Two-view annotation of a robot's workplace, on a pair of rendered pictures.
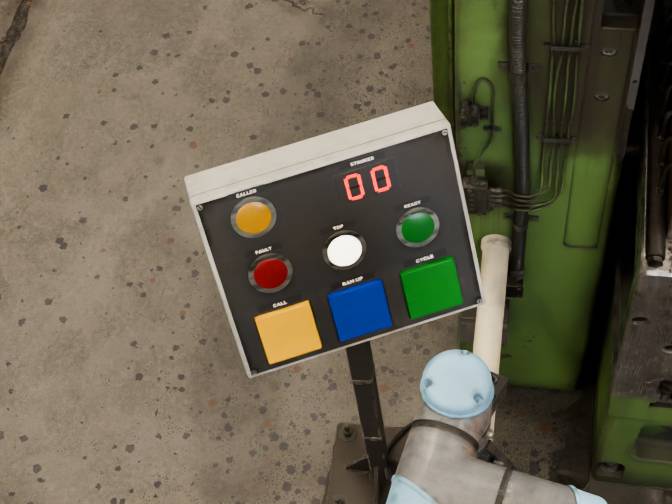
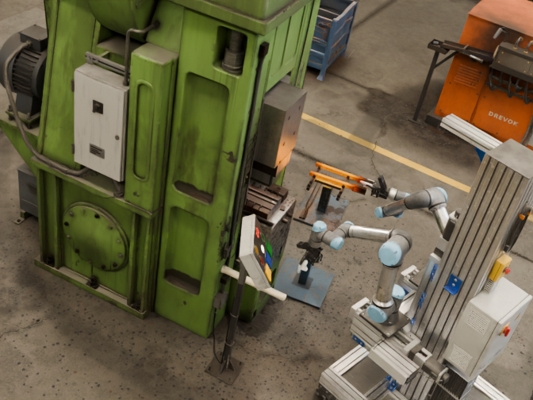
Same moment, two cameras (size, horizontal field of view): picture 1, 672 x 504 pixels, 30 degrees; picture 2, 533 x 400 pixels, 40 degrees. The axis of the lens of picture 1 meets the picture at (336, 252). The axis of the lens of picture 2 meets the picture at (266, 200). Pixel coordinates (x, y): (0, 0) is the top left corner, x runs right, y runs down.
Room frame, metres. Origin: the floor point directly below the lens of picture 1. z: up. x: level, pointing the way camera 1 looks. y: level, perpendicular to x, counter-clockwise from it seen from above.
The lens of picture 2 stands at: (0.73, 3.11, 3.86)
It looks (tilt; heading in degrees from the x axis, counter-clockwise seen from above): 38 degrees down; 272
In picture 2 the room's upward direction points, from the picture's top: 11 degrees clockwise
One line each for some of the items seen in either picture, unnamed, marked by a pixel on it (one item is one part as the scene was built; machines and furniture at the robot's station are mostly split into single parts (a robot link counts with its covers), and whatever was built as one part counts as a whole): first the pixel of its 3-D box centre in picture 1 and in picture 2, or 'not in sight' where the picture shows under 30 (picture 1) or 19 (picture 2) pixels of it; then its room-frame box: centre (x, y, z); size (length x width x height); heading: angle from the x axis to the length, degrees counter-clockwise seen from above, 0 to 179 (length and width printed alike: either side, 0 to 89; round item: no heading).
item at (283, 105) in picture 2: not in sight; (262, 114); (0.99, -0.66, 1.56); 0.42 x 0.39 x 0.40; 163
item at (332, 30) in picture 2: not in sight; (293, 22); (1.09, -4.75, 0.36); 1.20 x 0.80 x 0.72; 164
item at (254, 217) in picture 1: (253, 217); not in sight; (0.83, 0.09, 1.16); 0.05 x 0.03 x 0.04; 73
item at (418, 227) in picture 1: (417, 227); not in sight; (0.82, -0.11, 1.09); 0.05 x 0.03 x 0.04; 73
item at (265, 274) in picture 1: (270, 273); not in sight; (0.79, 0.09, 1.09); 0.05 x 0.03 x 0.04; 73
